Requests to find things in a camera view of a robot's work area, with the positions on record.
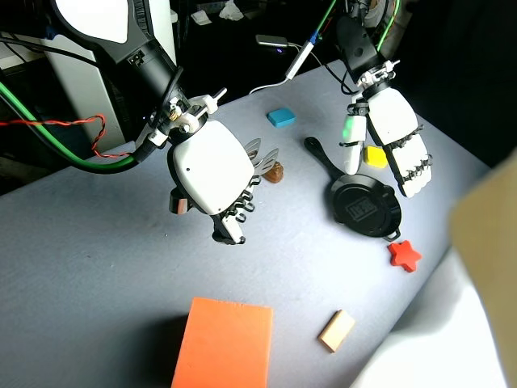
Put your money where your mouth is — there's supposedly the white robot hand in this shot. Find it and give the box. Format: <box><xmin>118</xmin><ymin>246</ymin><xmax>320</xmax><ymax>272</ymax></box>
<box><xmin>167</xmin><ymin>118</ymin><xmax>263</xmax><ymax>247</ymax></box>
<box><xmin>341</xmin><ymin>80</ymin><xmax>435</xmax><ymax>199</ymax></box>

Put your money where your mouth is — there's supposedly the brown small object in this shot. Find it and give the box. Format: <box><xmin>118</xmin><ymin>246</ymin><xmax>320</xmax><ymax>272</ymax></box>
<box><xmin>264</xmin><ymin>160</ymin><xmax>286</xmax><ymax>184</ymax></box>

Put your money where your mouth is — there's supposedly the black cast iron pan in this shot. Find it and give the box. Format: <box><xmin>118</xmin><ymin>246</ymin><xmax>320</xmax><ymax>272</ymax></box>
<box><xmin>303</xmin><ymin>136</ymin><xmax>404</xmax><ymax>240</ymax></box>

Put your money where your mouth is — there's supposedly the yellow block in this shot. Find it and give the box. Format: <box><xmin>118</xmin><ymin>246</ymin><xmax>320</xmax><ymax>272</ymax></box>
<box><xmin>363</xmin><ymin>145</ymin><xmax>389</xmax><ymax>169</ymax></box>

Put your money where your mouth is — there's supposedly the blue block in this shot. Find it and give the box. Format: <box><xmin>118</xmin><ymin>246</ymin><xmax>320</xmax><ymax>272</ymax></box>
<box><xmin>266</xmin><ymin>108</ymin><xmax>297</xmax><ymax>129</ymax></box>

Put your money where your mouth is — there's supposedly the white usb adapter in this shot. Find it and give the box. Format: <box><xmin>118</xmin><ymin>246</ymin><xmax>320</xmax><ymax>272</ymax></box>
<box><xmin>284</xmin><ymin>39</ymin><xmax>316</xmax><ymax>80</ymax></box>

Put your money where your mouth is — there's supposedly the silver hub device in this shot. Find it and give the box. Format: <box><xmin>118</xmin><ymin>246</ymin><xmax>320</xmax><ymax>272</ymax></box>
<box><xmin>254</xmin><ymin>34</ymin><xmax>290</xmax><ymax>49</ymax></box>

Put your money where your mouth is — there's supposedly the red star block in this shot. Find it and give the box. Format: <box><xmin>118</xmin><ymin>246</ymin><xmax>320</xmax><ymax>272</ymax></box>
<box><xmin>387</xmin><ymin>239</ymin><xmax>423</xmax><ymax>273</ymax></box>

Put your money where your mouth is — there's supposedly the grey table cloth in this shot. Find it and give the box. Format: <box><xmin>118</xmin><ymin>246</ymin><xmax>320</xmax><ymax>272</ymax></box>
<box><xmin>0</xmin><ymin>59</ymin><xmax>492</xmax><ymax>388</ymax></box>

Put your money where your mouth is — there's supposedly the tan cardboard panel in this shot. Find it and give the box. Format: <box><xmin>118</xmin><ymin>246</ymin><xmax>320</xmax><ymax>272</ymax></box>
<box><xmin>448</xmin><ymin>147</ymin><xmax>517</xmax><ymax>388</ymax></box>

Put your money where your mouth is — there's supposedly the crumpled white paper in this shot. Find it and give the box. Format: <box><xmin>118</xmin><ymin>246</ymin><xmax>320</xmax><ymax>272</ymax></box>
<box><xmin>219</xmin><ymin>0</ymin><xmax>246</xmax><ymax>21</ymax></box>

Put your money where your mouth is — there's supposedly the large orange block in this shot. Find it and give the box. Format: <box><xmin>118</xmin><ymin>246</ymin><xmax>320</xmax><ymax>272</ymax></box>
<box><xmin>170</xmin><ymin>297</ymin><xmax>275</xmax><ymax>388</ymax></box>

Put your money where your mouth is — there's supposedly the tan wooden block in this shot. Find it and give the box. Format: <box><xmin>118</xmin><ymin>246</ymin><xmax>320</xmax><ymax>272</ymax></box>
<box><xmin>317</xmin><ymin>309</ymin><xmax>356</xmax><ymax>354</ymax></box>

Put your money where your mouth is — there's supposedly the thin green cable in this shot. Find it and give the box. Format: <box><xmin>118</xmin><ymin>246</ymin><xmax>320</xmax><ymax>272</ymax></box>
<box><xmin>377</xmin><ymin>0</ymin><xmax>401</xmax><ymax>53</ymax></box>
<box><xmin>313</xmin><ymin>0</ymin><xmax>338</xmax><ymax>37</ymax></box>

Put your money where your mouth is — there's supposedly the thick green cable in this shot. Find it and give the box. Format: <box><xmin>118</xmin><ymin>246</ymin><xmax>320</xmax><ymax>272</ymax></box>
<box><xmin>0</xmin><ymin>80</ymin><xmax>141</xmax><ymax>175</ymax></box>

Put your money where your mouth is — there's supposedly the red twisted wire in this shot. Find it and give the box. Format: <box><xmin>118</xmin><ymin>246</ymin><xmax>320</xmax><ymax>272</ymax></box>
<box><xmin>0</xmin><ymin>114</ymin><xmax>132</xmax><ymax>159</ymax></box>

